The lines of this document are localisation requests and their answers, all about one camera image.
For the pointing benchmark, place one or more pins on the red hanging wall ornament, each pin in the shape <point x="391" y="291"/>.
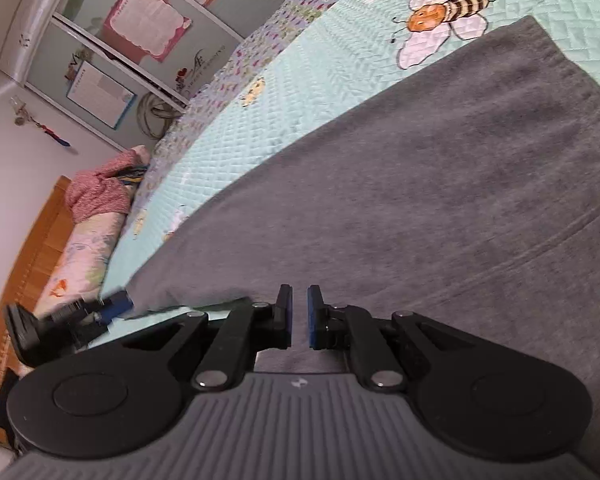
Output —
<point x="45" y="127"/>

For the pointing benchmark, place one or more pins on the glass door wardrobe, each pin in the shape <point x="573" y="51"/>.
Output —
<point x="80" y="20"/>

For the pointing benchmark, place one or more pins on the wooden headboard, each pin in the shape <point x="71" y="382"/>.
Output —
<point x="35" y="250"/>

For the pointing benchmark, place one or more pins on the pink fuzzy garment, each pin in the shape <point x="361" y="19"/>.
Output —
<point x="95" y="190"/>

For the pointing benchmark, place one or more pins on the purple floral bedsheet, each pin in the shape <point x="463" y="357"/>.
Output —
<point x="260" y="45"/>

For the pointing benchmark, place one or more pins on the blue bordered poster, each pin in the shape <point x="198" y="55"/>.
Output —
<point x="100" y="92"/>

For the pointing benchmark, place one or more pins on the floral pillow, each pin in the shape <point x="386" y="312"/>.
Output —
<point x="85" y="255"/>

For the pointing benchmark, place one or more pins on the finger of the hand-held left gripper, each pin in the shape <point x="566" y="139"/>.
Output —
<point x="116" y="305"/>

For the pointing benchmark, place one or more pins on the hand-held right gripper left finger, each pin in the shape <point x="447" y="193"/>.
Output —
<point x="285" y="310"/>

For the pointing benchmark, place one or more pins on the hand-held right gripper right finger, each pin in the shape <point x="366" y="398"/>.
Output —
<point x="314" y="317"/>

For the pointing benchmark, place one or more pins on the bee print quilted bedspread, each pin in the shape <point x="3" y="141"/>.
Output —
<point x="330" y="60"/>

